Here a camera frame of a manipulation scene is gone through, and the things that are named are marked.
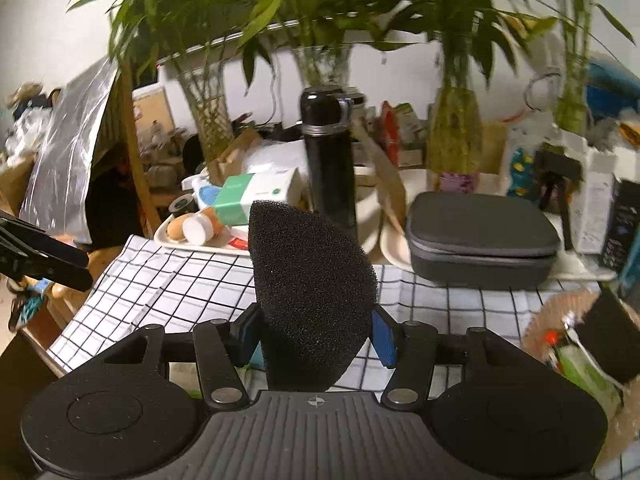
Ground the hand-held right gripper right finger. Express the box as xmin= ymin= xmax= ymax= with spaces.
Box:
xmin=370 ymin=305 xmax=543 ymax=409

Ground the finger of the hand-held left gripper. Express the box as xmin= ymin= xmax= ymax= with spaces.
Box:
xmin=0 ymin=210 xmax=94 ymax=292

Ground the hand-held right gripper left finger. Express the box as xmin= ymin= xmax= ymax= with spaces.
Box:
xmin=102 ymin=307 xmax=262 ymax=410

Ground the black sponge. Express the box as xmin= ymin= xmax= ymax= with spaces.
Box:
xmin=247 ymin=200 xmax=378 ymax=393
xmin=582 ymin=287 xmax=640 ymax=383

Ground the woven plate with items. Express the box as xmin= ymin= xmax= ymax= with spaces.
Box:
xmin=520 ymin=287 xmax=640 ymax=471

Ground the black white checkered tablecloth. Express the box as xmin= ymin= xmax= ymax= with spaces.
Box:
xmin=47 ymin=234 xmax=640 ymax=480

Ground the silver foil bag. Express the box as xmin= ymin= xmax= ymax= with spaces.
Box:
xmin=20 ymin=57 xmax=122 ymax=242

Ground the orange bottle white cap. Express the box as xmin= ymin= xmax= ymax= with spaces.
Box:
xmin=182 ymin=207 xmax=227 ymax=246

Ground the brown egg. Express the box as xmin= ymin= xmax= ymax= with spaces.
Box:
xmin=166 ymin=214 xmax=193 ymax=241

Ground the wooden chair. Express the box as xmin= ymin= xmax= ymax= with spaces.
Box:
xmin=20 ymin=57 xmax=163 ymax=346

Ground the grey zip case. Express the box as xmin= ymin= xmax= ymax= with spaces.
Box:
xmin=405 ymin=191 xmax=562 ymax=291

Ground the green white box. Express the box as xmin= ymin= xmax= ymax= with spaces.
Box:
xmin=215 ymin=169 xmax=302 ymax=227

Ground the black tape roll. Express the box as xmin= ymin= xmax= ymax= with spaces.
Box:
xmin=168 ymin=194 xmax=197 ymax=217

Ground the brown cardboard sheet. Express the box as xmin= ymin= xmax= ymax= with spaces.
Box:
xmin=350 ymin=120 xmax=409 ymax=242

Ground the round black object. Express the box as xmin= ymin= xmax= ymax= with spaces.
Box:
xmin=182 ymin=135 xmax=207 ymax=172

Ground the black thermos bottle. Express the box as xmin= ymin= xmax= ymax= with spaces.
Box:
xmin=300 ymin=87 xmax=359 ymax=242

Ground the brown paper bag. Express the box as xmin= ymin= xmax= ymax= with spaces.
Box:
xmin=207 ymin=127 xmax=267 ymax=187

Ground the white plastic package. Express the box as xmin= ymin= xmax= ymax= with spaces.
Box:
xmin=245 ymin=140 xmax=312 ymax=177

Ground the green wipes packet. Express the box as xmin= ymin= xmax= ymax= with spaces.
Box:
xmin=555 ymin=345 xmax=621 ymax=421

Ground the red green snack packet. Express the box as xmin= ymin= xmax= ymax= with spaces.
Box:
xmin=382 ymin=101 xmax=429 ymax=167

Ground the bamboo plant in glass vase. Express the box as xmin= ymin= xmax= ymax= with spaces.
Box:
xmin=370 ymin=0 xmax=556 ymax=193
xmin=505 ymin=0 xmax=636 ymax=137
xmin=67 ymin=0 xmax=241 ymax=171
xmin=185 ymin=0 xmax=381 ymax=92

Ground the white bag colourful print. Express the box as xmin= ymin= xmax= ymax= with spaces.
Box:
xmin=505 ymin=120 xmax=542 ymax=199

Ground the clear sports bottle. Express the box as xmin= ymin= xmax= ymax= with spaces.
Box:
xmin=345 ymin=87 xmax=367 ymax=117

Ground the small black tripod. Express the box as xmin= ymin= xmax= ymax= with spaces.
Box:
xmin=535 ymin=150 xmax=584 ymax=251

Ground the white carton box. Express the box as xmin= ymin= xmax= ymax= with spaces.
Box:
xmin=560 ymin=130 xmax=619 ymax=256

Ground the black carton box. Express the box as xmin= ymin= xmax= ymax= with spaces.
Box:
xmin=600 ymin=177 xmax=640 ymax=277

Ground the orange cloth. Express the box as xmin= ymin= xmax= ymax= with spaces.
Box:
xmin=617 ymin=115 xmax=640 ymax=147

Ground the white cable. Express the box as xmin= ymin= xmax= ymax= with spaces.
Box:
xmin=565 ymin=312 xmax=626 ymax=387

